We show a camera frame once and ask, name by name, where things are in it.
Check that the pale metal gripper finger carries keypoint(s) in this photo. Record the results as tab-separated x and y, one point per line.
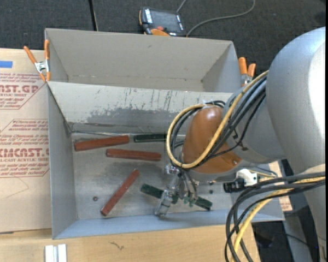
172	173
164	203

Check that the dark green flat block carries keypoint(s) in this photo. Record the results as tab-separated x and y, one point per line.
149	138
151	190

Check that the red-brown flat block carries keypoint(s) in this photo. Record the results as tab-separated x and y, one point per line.
120	192
101	143
134	155

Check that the grey metal bin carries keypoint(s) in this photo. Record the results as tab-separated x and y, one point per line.
125	59

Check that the brown cardboard board red print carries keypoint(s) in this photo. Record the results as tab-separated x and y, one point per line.
22	190

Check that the black cylinder on white bracket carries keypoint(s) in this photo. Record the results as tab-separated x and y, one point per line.
235	185

